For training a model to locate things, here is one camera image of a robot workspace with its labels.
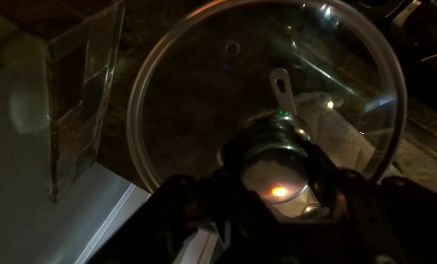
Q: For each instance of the white cloth towel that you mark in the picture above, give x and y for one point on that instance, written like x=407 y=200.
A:
x=332 y=128

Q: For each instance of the clear acrylic holder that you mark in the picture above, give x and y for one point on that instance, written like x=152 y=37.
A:
x=79 y=121

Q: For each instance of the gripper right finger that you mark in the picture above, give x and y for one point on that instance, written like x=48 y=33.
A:
x=394 y=220

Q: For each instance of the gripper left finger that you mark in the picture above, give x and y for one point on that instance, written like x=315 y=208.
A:
x=189 y=205

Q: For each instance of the black stove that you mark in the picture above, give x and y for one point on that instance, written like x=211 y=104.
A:
x=434 y=36

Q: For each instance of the glass lid with metal rim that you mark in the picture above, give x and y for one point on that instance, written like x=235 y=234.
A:
x=189 y=91

